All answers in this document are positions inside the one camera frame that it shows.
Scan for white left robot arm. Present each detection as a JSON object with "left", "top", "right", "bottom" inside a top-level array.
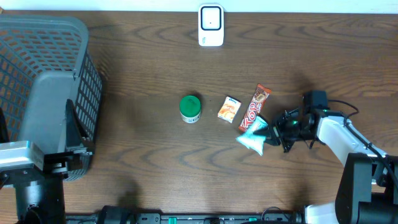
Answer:
[{"left": 1, "top": 100, "right": 136, "bottom": 223}]

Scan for teal wet wipes pack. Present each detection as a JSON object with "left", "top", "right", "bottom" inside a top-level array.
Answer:
[{"left": 236, "top": 116, "right": 268, "bottom": 156}]

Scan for green lid jar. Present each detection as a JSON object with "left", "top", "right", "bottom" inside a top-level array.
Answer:
[{"left": 179, "top": 95, "right": 201, "bottom": 124}]

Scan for white barcode scanner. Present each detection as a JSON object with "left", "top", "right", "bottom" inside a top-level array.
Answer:
[{"left": 198, "top": 4, "right": 224, "bottom": 47}]

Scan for grey plastic basket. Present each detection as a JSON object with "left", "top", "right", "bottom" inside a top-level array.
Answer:
[{"left": 0, "top": 14, "right": 103, "bottom": 182}]

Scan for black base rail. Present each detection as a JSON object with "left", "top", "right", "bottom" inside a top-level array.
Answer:
[{"left": 66, "top": 212, "right": 305, "bottom": 224}]

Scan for red Top chocolate bar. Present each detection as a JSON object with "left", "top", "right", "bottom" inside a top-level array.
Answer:
[{"left": 238, "top": 84, "right": 272, "bottom": 132}]

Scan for orange tissue pack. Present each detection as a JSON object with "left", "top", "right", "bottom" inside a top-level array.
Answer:
[{"left": 218, "top": 96, "right": 241, "bottom": 123}]

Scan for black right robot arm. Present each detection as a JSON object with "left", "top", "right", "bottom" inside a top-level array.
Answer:
[{"left": 255, "top": 90, "right": 397, "bottom": 223}]

